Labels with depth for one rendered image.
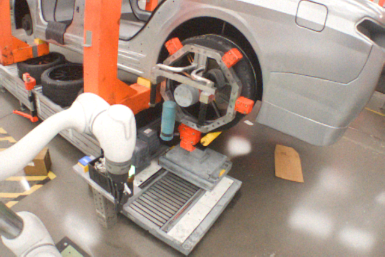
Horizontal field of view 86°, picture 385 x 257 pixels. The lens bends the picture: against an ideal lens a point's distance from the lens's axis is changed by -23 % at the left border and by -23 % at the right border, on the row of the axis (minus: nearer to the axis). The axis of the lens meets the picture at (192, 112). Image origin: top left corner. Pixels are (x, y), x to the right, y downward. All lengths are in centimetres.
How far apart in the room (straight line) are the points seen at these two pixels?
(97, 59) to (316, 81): 124
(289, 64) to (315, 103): 27
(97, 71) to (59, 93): 113
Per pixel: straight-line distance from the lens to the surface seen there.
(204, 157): 209
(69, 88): 260
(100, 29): 149
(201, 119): 142
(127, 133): 72
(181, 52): 165
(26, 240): 106
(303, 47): 146
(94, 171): 143
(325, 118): 155
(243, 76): 158
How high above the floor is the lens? 149
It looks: 28 degrees down
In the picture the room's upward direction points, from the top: 9 degrees clockwise
